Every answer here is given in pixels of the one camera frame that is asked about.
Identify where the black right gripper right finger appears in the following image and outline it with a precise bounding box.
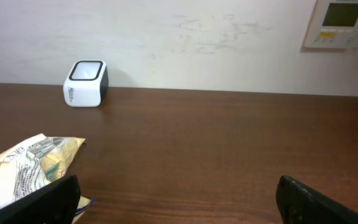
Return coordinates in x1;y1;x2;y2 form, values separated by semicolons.
275;175;358;224

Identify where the yellow white snack bag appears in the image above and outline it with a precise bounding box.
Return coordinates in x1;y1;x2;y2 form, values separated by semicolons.
0;134;94;223

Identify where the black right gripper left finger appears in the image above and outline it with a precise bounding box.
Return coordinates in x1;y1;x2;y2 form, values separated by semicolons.
0;174;81;224

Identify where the beige wall control panel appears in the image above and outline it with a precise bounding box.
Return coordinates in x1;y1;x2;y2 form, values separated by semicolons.
303;0;358;49

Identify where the white barcode scanner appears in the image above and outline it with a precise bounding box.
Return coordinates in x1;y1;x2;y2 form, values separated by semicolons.
63;60;109;107

